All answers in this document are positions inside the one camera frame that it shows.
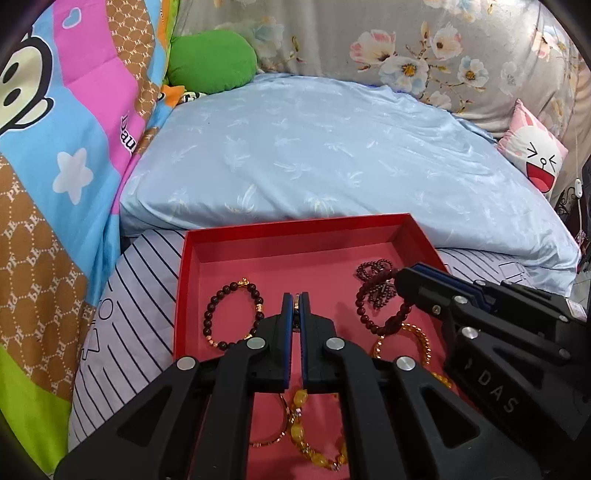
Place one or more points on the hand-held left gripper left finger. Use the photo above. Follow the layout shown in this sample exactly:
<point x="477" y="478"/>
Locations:
<point x="288" y="323"/>

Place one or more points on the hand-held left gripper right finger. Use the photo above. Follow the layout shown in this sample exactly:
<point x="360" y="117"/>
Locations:
<point x="304" y="323"/>

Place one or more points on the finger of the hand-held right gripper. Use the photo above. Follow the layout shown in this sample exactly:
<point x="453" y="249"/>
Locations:
<point x="461" y="282"/>
<point x="443" y="300"/>

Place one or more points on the red cardboard box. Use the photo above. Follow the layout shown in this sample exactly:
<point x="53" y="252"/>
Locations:
<point x="300" y="263"/>

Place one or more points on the thin gold bangle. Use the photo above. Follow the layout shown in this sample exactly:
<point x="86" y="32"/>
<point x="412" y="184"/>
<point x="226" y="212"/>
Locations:
<point x="282" y="415"/>

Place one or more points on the pink cartoon face cushion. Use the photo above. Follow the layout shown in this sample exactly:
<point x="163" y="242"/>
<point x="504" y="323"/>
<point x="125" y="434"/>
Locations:
<point x="538" y="152"/>

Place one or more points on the light blue pillow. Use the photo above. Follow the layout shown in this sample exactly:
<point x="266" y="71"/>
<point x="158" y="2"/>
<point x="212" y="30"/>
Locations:
<point x="323" y="152"/>

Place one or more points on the colourful cartoon monkey quilt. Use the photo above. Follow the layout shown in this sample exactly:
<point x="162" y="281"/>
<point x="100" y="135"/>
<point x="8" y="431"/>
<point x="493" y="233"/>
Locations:
<point x="69" y="207"/>

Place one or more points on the grey floral bedding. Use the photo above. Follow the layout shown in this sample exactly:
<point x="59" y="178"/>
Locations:
<point x="369" y="32"/>

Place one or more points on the green plush pillow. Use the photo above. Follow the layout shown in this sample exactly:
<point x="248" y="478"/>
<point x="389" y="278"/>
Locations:
<point x="207" y="60"/>

